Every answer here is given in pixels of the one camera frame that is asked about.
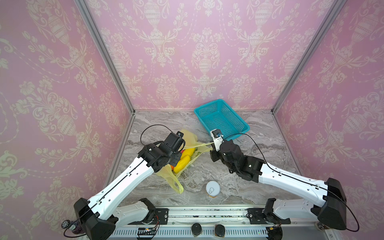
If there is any yellow plastic bag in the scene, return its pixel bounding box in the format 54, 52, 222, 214
156, 129, 212, 194

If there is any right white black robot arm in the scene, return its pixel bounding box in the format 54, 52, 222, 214
210, 140, 347, 230

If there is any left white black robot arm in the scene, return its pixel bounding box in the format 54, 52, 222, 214
74, 132, 186, 240

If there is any yellow banana fruit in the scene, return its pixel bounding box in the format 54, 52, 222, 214
181, 148, 197, 158

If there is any teal plastic basket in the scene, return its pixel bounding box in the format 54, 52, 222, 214
194, 99, 250, 141

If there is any black round knob right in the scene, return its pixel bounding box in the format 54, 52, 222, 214
214, 224, 226, 238

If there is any black round knob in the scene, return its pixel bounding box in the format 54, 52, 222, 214
214, 224, 226, 238
191, 223, 203, 237

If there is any black round knob left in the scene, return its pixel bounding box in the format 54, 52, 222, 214
191, 223, 203, 237

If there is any dark bottle right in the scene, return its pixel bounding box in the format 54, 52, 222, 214
315, 222, 330, 231

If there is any purple bottle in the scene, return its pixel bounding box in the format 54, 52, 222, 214
61, 220, 84, 235

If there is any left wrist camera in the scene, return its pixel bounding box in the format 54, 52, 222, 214
177, 131, 184, 138

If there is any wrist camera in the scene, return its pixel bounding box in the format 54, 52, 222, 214
177, 131, 184, 138
211, 129, 224, 152

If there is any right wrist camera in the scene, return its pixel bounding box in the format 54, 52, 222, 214
211, 129, 224, 152

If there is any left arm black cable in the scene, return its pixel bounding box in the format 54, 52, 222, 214
139, 124, 175, 146

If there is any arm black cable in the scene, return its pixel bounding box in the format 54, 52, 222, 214
139, 124, 175, 146
223, 133, 360, 233

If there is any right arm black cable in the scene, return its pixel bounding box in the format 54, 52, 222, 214
223, 133, 360, 233

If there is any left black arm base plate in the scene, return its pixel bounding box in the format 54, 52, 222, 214
150, 208, 169, 225

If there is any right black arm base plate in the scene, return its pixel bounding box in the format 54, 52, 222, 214
246, 208, 291, 225

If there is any aluminium front rail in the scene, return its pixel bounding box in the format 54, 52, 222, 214
107, 206, 342, 240

